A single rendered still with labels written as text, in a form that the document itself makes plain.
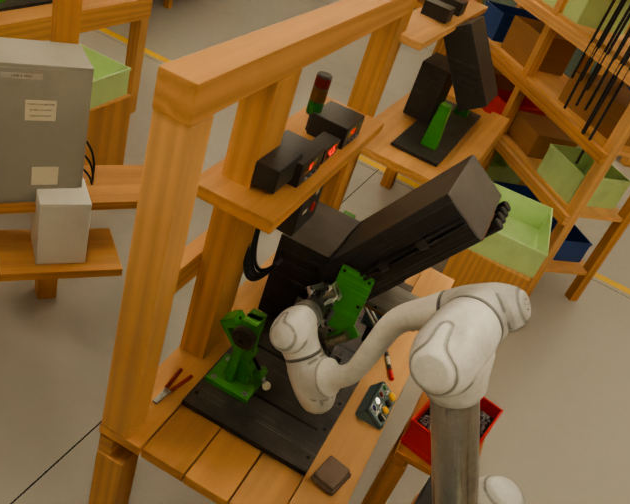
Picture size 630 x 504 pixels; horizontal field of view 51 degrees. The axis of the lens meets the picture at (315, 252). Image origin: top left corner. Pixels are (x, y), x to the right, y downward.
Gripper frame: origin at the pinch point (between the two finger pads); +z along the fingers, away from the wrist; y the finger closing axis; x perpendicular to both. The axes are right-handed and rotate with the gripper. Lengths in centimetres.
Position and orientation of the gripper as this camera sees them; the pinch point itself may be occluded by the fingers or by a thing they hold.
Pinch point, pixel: (329, 294)
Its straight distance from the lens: 208.6
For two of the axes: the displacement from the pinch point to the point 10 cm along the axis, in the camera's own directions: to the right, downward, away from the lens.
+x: -8.8, 2.9, 3.6
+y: -3.5, -9.3, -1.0
